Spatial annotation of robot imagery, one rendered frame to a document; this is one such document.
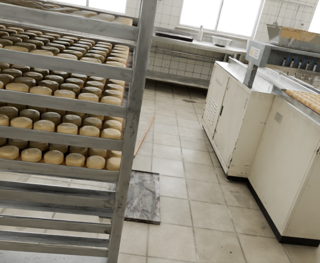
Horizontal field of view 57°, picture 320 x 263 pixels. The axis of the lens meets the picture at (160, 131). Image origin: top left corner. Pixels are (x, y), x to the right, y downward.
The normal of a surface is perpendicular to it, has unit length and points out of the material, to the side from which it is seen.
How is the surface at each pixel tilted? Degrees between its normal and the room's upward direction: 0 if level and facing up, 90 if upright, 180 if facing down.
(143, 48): 90
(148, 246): 0
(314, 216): 90
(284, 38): 115
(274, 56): 90
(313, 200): 90
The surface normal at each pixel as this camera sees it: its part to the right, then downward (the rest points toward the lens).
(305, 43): -0.04, 0.74
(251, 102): 0.04, 0.40
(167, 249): 0.17, -0.91
